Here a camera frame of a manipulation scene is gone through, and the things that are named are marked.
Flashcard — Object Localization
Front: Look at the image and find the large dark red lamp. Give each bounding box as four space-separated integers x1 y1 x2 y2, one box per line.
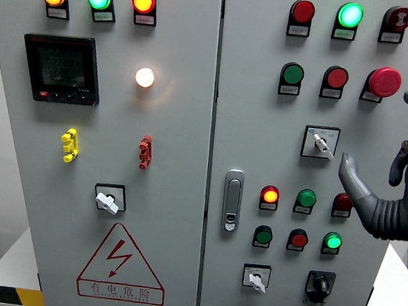
286 0 317 39

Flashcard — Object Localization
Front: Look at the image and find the small red handle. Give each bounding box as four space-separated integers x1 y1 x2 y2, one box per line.
137 134 154 171

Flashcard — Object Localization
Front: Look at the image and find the dark red buzzer lamp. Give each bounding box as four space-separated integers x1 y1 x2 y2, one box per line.
376 4 408 46

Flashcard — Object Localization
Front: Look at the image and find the small raised green button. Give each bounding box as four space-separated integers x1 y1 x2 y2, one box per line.
291 187 318 216

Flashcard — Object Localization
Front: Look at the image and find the small flat green button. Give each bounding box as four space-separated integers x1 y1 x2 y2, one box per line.
251 224 275 249

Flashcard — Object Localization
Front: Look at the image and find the small green lit lamp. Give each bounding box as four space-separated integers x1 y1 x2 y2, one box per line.
320 230 344 256

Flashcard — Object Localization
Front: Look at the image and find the large green push button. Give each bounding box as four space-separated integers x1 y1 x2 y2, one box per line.
277 60 307 97

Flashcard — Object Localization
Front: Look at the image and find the black digital display meter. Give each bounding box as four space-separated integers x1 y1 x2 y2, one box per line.
17 31 106 108

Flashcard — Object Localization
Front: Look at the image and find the white-handled switch without label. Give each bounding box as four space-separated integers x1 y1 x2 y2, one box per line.
92 181 130 219

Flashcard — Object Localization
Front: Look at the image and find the large red stop button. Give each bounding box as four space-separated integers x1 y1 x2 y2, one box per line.
358 64 404 106

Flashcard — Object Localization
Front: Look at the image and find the large grey turn switch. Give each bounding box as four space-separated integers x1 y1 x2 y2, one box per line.
300 125 342 161

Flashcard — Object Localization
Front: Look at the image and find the small red push button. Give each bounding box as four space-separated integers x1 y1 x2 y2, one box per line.
285 227 310 253

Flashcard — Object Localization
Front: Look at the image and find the large red push button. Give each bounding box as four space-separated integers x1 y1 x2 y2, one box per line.
319 64 351 101

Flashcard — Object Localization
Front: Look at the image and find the pale grey door with lock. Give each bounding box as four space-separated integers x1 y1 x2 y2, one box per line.
194 0 408 306

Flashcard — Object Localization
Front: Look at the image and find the pale grey door with display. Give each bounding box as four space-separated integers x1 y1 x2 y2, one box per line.
0 0 227 306

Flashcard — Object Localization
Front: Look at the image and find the silver door lock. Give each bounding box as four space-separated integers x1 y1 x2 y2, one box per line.
219 168 245 234

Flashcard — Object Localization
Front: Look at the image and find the large orange-red lit lamp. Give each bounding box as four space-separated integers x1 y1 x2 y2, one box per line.
129 0 160 27

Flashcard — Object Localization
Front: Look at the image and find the small yellow handle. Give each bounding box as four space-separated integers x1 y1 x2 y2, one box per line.
58 127 82 165

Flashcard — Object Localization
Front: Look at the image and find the small orange-red lit lamp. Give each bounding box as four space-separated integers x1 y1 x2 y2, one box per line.
258 184 281 212

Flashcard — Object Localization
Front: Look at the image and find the black yellow striped tape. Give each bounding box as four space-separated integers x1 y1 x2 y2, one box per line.
0 284 47 306

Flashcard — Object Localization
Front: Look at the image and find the small white-handled turn switch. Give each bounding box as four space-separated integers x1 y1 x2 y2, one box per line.
240 263 273 295

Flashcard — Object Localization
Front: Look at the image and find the black-handled turn switch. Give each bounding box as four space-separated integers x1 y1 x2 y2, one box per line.
302 269 337 306

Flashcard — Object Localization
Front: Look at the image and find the red warning triangle sign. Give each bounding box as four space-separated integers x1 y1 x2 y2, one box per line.
74 219 172 306

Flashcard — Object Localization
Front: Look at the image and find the white round lamp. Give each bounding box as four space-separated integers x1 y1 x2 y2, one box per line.
134 66 156 89

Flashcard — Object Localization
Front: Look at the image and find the small dark red lamp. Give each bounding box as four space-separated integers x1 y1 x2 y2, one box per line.
330 192 355 219

